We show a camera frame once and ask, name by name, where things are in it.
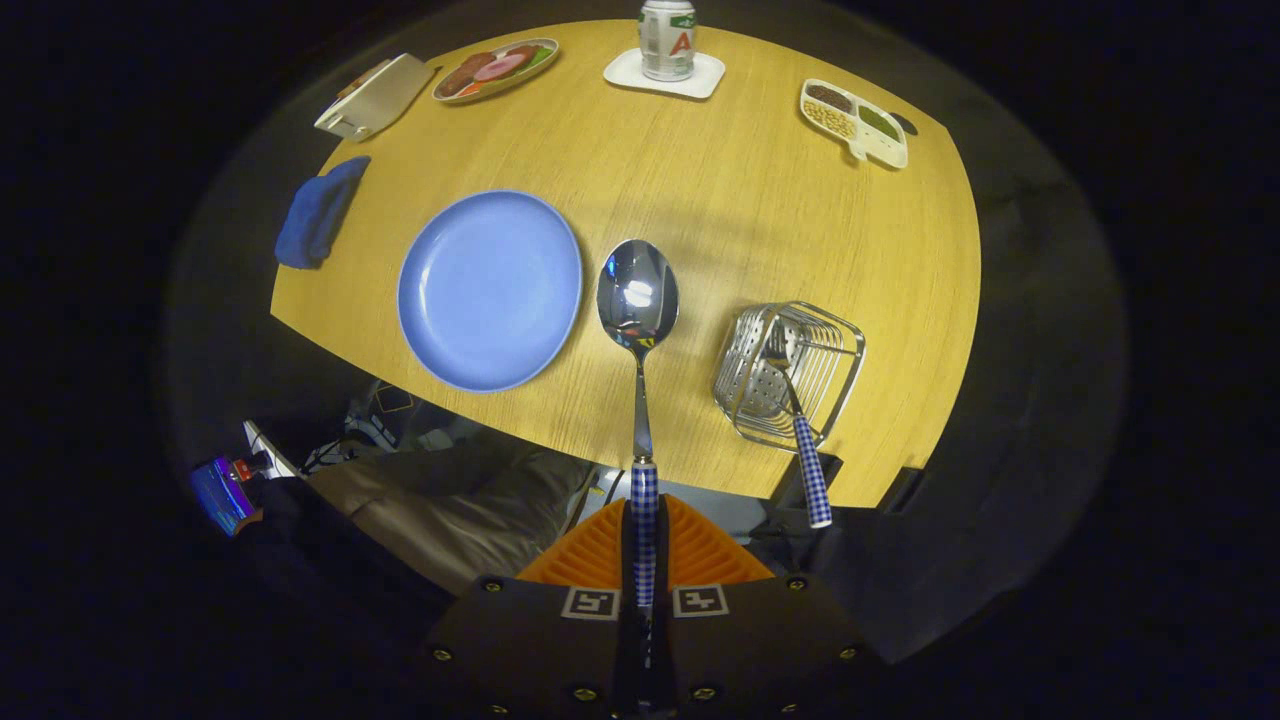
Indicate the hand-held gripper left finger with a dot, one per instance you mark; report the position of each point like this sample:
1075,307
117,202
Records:
530,640

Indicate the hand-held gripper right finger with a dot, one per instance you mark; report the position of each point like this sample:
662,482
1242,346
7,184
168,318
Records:
750,640

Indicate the person's beige trousers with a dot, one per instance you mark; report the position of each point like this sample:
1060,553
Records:
450,510

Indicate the white slanted bar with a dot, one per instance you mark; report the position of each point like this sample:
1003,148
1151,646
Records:
270,450

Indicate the glowing purple screen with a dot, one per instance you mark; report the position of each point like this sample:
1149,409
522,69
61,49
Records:
222,495

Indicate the blue round plate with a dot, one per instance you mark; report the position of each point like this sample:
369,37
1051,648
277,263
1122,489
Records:
490,290

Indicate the blue folded cloth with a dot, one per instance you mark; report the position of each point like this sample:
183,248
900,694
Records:
318,215

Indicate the white divided bean tray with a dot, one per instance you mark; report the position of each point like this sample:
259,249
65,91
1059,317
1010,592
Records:
885,150

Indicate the black table grommet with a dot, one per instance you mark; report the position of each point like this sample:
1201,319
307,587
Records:
905,123

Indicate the white oval food plate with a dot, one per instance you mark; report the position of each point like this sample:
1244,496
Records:
490,93

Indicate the white toaster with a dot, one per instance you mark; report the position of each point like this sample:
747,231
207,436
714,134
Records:
380,95

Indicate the brown meat slice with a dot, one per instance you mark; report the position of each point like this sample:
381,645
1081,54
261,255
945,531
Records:
462,75

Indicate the pink ham slice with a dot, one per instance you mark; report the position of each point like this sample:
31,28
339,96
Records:
500,67

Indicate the white square coaster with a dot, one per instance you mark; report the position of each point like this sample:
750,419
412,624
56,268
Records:
620,72

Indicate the green lettuce leaf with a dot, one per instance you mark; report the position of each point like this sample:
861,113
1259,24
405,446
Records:
540,57

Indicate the brown toast slice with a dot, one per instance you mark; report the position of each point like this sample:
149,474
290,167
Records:
362,78

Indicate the white drink bottle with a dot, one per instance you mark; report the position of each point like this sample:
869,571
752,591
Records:
667,45

